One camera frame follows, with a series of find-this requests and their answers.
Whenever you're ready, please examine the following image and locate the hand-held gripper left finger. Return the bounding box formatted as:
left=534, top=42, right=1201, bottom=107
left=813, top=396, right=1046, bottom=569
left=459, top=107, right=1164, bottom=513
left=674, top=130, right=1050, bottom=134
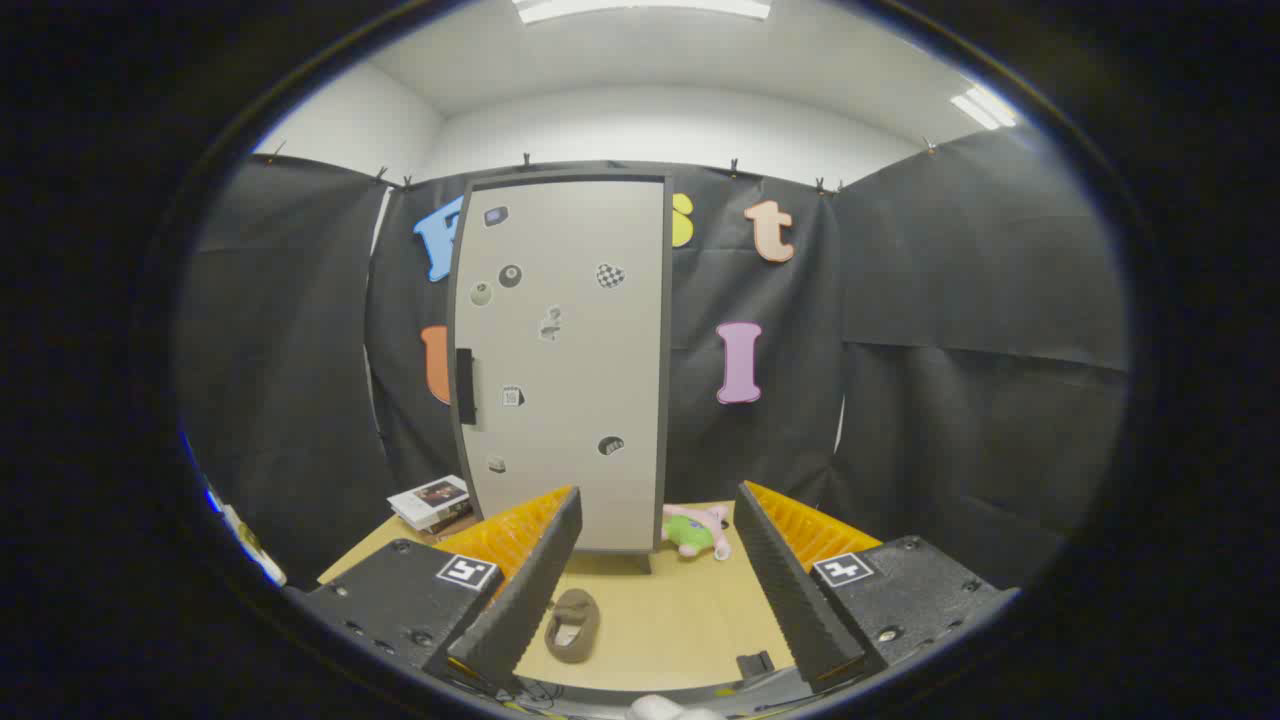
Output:
left=285, top=486, right=583, bottom=691

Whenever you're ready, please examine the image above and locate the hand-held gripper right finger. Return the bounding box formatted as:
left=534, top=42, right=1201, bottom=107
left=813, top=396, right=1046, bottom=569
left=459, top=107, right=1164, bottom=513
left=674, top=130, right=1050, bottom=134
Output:
left=733, top=481, right=1021, bottom=693

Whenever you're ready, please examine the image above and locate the brown fuzzy shoe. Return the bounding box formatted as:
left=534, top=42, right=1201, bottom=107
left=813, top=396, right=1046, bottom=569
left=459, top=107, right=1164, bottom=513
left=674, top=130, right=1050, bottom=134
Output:
left=544, top=588, right=601, bottom=665

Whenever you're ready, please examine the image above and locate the grey shoe cabinet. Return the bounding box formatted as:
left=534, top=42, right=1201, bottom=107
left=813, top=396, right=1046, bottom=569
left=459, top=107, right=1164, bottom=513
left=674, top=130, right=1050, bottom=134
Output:
left=447, top=170, right=674, bottom=574

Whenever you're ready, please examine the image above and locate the light grey shoe cabinet door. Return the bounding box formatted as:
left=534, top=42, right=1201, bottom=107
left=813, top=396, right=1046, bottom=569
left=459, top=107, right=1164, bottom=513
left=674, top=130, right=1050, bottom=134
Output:
left=455, top=180, right=666, bottom=553

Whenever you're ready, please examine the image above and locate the pink and green plush toy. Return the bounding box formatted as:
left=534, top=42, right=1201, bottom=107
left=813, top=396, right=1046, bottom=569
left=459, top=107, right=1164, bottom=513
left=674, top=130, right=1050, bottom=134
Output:
left=662, top=503, right=731, bottom=561

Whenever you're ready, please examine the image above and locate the white book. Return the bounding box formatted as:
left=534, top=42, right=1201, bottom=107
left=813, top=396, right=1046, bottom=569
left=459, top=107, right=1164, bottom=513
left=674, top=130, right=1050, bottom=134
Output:
left=387, top=475, right=471, bottom=531

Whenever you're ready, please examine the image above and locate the white side table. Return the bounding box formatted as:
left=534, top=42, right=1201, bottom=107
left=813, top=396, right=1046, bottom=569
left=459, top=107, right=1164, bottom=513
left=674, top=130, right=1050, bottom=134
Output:
left=222, top=503, right=289, bottom=587

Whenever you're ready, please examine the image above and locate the black backdrop cloth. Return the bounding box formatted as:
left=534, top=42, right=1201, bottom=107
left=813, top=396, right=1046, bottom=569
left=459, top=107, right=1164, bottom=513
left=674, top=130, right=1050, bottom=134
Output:
left=175, top=130, right=1131, bottom=591

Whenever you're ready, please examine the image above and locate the small ceiling light panel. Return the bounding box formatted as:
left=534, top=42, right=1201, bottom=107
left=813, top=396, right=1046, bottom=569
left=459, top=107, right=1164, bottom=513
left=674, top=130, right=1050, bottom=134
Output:
left=950, top=86, right=1019, bottom=131

